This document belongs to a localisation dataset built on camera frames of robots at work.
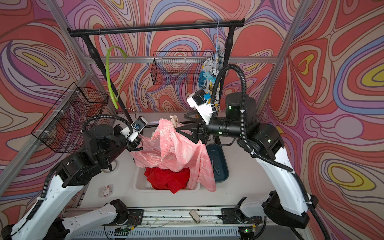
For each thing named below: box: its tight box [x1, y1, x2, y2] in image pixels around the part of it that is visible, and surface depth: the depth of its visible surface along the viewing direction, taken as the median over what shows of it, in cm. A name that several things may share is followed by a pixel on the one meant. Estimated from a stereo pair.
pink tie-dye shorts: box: [130, 118, 217, 192], surface depth 56 cm
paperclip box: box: [102, 185, 114, 197], surface depth 82 cm
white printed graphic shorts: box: [198, 49, 224, 112], surface depth 76 cm
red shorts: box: [144, 166, 190, 194], surface depth 75 cm
